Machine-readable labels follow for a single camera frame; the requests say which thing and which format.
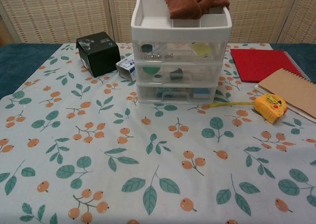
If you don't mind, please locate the clear drawer with handle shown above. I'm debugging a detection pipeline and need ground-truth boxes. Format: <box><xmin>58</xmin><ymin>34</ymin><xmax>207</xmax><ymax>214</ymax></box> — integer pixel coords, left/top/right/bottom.
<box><xmin>137</xmin><ymin>83</ymin><xmax>218</xmax><ymax>104</ymax></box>

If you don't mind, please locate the clear drawer with green disc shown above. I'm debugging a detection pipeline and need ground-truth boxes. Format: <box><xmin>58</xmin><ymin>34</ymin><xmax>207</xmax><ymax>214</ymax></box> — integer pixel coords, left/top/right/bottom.
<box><xmin>135</xmin><ymin>62</ymin><xmax>224</xmax><ymax>85</ymax></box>

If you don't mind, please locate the translucent plastic drawer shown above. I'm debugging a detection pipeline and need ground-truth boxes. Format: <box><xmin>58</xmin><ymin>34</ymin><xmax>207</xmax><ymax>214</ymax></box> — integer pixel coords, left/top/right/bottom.
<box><xmin>133</xmin><ymin>40</ymin><xmax>227</xmax><ymax>63</ymax></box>

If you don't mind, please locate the white plastic drawer unit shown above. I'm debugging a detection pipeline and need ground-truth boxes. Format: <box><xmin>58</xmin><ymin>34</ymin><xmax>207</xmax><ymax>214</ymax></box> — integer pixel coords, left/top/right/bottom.
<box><xmin>130</xmin><ymin>0</ymin><xmax>233</xmax><ymax>104</ymax></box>

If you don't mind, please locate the green disc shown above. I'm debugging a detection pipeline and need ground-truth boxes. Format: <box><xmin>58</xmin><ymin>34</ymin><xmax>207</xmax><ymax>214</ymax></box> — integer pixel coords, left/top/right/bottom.
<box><xmin>142</xmin><ymin>66</ymin><xmax>162</xmax><ymax>76</ymax></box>

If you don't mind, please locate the dark grey plastic piece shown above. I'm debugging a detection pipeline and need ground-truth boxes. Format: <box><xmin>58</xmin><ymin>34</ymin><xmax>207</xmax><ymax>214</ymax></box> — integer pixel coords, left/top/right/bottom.
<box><xmin>169</xmin><ymin>67</ymin><xmax>185</xmax><ymax>82</ymax></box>

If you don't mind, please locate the blue white eraser block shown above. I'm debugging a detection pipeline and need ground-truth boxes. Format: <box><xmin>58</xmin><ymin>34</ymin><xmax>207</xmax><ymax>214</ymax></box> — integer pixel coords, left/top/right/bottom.
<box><xmin>193</xmin><ymin>88</ymin><xmax>210</xmax><ymax>99</ymax></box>

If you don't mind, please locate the white blue small carton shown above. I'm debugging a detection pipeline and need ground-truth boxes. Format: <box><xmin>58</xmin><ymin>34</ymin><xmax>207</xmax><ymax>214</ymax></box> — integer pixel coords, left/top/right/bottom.
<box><xmin>115</xmin><ymin>54</ymin><xmax>137</xmax><ymax>81</ymax></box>

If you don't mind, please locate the floral print tablecloth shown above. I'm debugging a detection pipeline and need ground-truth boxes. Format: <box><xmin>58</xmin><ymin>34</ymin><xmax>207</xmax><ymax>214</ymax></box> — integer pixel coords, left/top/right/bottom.
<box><xmin>0</xmin><ymin>43</ymin><xmax>316</xmax><ymax>224</ymax></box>

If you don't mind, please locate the yellow object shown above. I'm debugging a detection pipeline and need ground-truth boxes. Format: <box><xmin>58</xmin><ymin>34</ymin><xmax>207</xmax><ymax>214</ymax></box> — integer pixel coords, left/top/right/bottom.
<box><xmin>192</xmin><ymin>43</ymin><xmax>213</xmax><ymax>59</ymax></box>

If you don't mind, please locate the black cardboard box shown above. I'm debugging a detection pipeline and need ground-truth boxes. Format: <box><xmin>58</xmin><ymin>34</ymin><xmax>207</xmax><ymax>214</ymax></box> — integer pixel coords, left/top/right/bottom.
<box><xmin>76</xmin><ymin>32</ymin><xmax>121</xmax><ymax>78</ymax></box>

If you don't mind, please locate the brown cloth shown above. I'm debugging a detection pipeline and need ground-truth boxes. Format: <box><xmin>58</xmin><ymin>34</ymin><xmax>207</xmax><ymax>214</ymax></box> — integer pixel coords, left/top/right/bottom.
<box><xmin>164</xmin><ymin>0</ymin><xmax>231</xmax><ymax>20</ymax></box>

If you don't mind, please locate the red spiral notebook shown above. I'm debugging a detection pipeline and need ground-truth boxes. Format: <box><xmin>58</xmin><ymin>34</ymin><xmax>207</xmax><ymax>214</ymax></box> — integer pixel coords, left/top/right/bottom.
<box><xmin>230</xmin><ymin>48</ymin><xmax>312</xmax><ymax>83</ymax></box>

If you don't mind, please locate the yellow tape measure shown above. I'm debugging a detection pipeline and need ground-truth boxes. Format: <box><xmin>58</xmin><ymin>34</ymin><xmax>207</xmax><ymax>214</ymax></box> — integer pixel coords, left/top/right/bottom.
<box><xmin>209</xmin><ymin>93</ymin><xmax>288</xmax><ymax>125</ymax></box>

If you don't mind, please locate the kraft brown spiral notebook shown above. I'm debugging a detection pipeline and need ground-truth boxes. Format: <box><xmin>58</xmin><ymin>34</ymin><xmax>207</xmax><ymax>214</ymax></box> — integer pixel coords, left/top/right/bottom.
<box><xmin>254</xmin><ymin>68</ymin><xmax>316</xmax><ymax>124</ymax></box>

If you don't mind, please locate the woven folding screen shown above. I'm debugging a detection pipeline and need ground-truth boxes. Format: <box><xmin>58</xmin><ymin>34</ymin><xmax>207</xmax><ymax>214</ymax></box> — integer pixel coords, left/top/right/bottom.
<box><xmin>0</xmin><ymin>0</ymin><xmax>316</xmax><ymax>45</ymax></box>

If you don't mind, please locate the teal blue table cover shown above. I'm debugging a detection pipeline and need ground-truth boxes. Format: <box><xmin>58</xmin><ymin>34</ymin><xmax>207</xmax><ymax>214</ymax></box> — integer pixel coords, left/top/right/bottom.
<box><xmin>0</xmin><ymin>43</ymin><xmax>316</xmax><ymax>100</ymax></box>

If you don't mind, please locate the silver metal chain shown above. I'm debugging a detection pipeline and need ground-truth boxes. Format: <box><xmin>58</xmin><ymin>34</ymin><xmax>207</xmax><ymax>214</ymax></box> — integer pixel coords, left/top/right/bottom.
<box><xmin>143</xmin><ymin>52</ymin><xmax>173</xmax><ymax>60</ymax></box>

